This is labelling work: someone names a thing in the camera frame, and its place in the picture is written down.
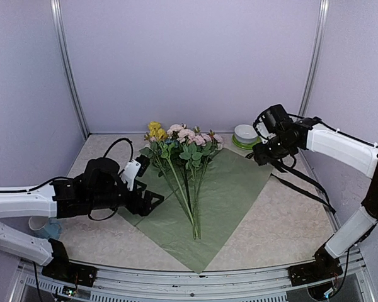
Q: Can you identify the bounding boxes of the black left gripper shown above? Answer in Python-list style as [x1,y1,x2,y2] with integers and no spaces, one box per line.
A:
[89,179,164,215]

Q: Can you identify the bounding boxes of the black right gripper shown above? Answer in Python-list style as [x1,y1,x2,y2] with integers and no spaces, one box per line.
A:
[252,133,295,166]

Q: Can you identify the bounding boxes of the black printed ribbon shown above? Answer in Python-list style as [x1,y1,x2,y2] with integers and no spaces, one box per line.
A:
[244,152,337,215]

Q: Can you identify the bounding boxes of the green pink wrapping paper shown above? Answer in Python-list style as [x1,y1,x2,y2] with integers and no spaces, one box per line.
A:
[118,148,272,272]

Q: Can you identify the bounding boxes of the pink rose stem bunch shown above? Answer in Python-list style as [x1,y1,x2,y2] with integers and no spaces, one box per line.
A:
[188,130,223,240]

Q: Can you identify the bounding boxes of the yellow fake flower stem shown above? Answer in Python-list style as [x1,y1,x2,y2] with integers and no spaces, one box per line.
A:
[144,121,198,239]

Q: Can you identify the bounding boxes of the blue fake flower stem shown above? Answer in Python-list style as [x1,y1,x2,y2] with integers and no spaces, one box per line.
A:
[164,138,179,148]

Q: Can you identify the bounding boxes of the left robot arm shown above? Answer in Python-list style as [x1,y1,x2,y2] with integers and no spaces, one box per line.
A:
[0,155,164,280]

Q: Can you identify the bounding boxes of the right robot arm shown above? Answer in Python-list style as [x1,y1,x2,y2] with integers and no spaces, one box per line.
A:
[253,104,378,279]

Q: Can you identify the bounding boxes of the white ceramic bowl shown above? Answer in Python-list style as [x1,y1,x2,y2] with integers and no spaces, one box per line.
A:
[234,124,258,144]

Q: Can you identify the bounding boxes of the green plate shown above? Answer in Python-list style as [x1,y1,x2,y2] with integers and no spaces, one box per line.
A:
[232,135,261,150]

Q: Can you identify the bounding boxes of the white paper cup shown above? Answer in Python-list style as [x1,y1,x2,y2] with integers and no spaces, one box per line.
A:
[28,216,49,232]

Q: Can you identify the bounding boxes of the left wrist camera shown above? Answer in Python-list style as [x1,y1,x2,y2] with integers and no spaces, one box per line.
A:
[120,155,150,191]

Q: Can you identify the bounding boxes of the aluminium front rail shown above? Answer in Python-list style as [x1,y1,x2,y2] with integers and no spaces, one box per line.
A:
[7,249,377,301]

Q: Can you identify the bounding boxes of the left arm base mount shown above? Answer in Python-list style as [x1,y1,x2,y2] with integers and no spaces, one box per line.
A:
[42,260,98,288]

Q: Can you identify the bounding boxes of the aluminium frame post right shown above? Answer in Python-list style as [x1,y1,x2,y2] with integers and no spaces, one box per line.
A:
[298,0,330,116]

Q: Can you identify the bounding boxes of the aluminium frame post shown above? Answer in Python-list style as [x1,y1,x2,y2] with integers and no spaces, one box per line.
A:
[298,0,330,116]
[50,0,90,140]

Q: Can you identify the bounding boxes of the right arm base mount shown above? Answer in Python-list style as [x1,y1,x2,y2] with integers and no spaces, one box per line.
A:
[288,257,343,286]

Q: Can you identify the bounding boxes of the aluminium frame post left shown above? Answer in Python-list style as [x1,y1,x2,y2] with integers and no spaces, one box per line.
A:
[50,0,90,140]

